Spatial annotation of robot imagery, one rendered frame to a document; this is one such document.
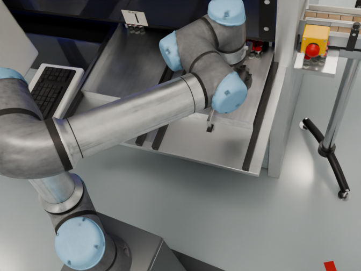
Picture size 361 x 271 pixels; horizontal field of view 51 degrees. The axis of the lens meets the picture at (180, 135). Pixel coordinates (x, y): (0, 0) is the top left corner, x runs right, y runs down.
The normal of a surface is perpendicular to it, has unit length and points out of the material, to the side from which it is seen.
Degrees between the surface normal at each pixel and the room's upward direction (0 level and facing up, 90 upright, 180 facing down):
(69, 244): 8
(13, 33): 90
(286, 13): 90
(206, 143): 0
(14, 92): 53
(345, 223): 0
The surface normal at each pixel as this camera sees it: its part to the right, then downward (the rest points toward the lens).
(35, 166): 0.19, 0.52
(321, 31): -0.17, -0.51
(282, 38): -0.33, 0.84
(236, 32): 0.47, 0.71
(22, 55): 0.94, 0.16
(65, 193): 0.71, 0.56
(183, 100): 0.35, 0.11
